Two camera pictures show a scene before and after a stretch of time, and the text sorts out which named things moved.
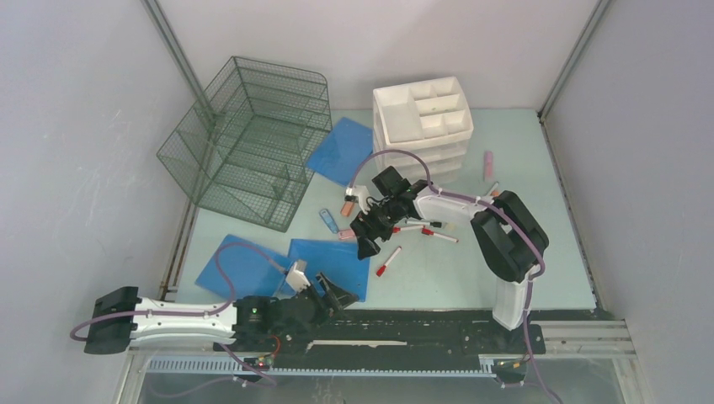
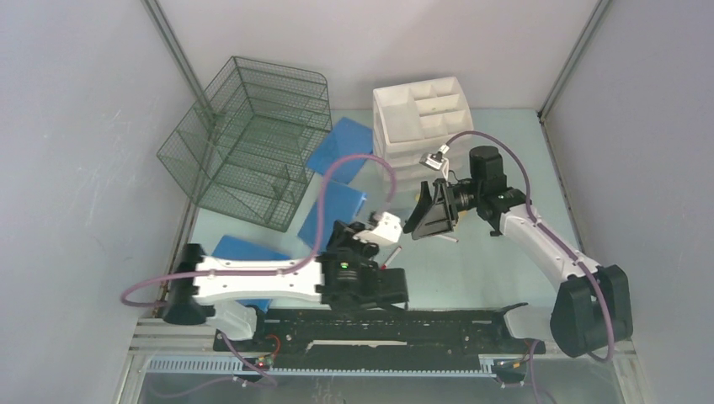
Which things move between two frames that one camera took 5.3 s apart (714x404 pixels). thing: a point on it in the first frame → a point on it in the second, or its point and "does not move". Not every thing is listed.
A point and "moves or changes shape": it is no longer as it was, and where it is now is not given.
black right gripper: [364, 225] → [439, 217]
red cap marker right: [430, 232] does not move
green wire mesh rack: [249, 148] does not move
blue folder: [337, 261] moves or changes shape
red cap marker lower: [380, 272] does not move
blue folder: [343, 151] does not move
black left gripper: [337, 297] → [343, 237]
